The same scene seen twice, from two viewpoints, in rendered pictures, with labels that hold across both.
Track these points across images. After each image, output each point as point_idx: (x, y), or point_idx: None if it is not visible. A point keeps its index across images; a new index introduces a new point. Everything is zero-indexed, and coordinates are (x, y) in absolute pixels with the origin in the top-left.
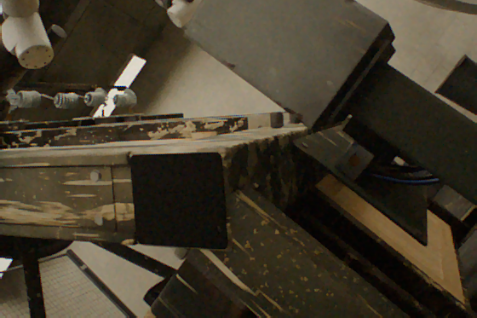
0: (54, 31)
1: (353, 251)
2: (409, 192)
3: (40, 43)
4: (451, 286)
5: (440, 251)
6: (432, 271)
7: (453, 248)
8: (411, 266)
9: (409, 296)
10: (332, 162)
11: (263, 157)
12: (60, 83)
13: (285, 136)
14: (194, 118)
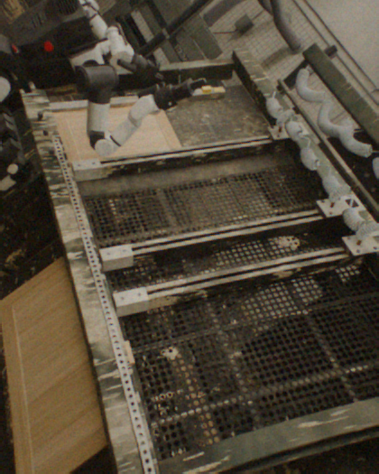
0: (117, 60)
1: (39, 201)
2: (2, 163)
3: (110, 59)
4: (7, 309)
5: (19, 360)
6: (18, 301)
7: (11, 410)
8: (21, 249)
9: (14, 219)
10: (15, 119)
11: (19, 91)
12: (329, 148)
13: (23, 101)
14: (226, 226)
